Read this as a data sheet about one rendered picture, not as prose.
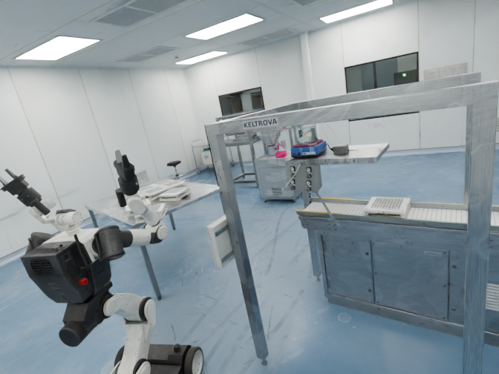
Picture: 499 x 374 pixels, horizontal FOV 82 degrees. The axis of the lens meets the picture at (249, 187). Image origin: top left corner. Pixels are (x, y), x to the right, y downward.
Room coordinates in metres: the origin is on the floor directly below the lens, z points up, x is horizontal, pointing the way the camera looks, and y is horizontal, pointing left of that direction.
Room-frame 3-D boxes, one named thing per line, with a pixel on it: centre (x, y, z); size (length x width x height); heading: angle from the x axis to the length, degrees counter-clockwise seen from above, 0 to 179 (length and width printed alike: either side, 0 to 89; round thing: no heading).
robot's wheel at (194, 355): (1.55, 0.58, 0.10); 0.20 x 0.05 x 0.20; 165
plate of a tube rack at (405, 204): (1.77, -0.88, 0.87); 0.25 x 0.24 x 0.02; 142
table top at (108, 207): (3.35, 1.18, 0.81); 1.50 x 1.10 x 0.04; 42
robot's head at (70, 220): (1.37, 0.90, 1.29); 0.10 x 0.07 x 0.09; 75
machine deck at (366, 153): (1.98, -0.64, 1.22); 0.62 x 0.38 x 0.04; 52
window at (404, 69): (6.23, -3.09, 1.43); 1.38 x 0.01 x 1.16; 59
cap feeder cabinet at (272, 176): (4.76, -0.56, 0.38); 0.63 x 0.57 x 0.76; 59
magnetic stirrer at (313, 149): (2.05, -0.47, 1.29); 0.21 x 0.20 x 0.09; 142
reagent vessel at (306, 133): (2.05, -0.47, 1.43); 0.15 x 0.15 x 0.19
